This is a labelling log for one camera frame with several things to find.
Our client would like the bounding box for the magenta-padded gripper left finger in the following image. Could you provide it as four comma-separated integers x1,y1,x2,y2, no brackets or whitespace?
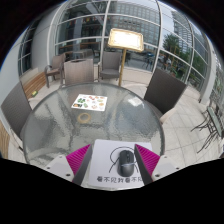
44,143,94,187

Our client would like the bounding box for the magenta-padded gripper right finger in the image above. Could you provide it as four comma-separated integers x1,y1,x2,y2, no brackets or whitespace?
133,143,181,186

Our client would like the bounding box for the black computer mouse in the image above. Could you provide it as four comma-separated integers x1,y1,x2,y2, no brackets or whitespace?
117,149,136,178

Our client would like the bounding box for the white printed mouse pad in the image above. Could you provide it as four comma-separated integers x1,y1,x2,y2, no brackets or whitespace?
87,139,155,188

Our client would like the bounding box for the wooden slatted bench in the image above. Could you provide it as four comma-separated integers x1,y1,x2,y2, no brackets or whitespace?
20,69,48,100
0,119,11,160

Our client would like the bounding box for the dark metal folding table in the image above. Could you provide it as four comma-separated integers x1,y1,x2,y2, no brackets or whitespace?
191,105,224,155

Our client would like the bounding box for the colourful picture menu sheet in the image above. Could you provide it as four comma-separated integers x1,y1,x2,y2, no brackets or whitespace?
70,93,109,112

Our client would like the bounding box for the dark grey wicker chair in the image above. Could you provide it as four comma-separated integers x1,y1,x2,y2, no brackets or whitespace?
143,67,188,125

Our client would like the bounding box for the grey wicker armchair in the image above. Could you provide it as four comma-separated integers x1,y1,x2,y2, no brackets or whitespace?
44,53,66,89

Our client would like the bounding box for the gold framed menu stand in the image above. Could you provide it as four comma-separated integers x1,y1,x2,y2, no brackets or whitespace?
106,27,145,88

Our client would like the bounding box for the tan round table ring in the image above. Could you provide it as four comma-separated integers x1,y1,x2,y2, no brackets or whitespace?
76,112,93,124

